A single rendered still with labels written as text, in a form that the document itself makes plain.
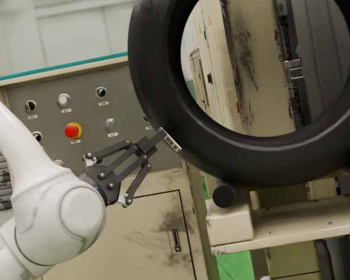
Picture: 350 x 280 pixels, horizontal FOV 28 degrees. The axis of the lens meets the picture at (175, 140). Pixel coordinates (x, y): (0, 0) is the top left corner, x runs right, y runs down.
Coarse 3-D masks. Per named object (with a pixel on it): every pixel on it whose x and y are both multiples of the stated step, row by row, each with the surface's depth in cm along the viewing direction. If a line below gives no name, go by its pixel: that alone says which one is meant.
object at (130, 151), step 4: (136, 144) 133; (132, 148) 133; (136, 148) 134; (124, 152) 132; (128, 152) 133; (132, 152) 133; (120, 156) 132; (124, 156) 132; (128, 156) 132; (116, 160) 131; (120, 160) 131; (124, 160) 132; (112, 164) 130; (116, 164) 130; (104, 168) 128; (108, 168) 129; (112, 168) 129; (100, 172) 127; (104, 172) 128; (108, 172) 129; (100, 176) 127; (104, 176) 128
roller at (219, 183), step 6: (222, 180) 148; (216, 186) 143; (222, 186) 139; (228, 186) 139; (234, 186) 147; (216, 192) 138; (222, 192) 138; (228, 192) 138; (234, 192) 141; (216, 198) 139; (222, 198) 138; (228, 198) 138; (234, 198) 139; (216, 204) 139; (222, 204) 138; (228, 204) 138
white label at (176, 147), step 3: (159, 129) 140; (168, 135) 139; (165, 138) 142; (168, 138) 140; (171, 138) 139; (168, 141) 141; (171, 141) 140; (174, 141) 139; (171, 144) 141; (174, 144) 140; (177, 144) 139; (174, 147) 141; (177, 147) 140; (180, 147) 139; (174, 150) 142; (177, 150) 141
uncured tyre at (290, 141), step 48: (144, 0) 139; (192, 0) 164; (336, 0) 161; (144, 48) 138; (144, 96) 141; (192, 96) 168; (192, 144) 139; (240, 144) 137; (288, 144) 138; (336, 144) 136
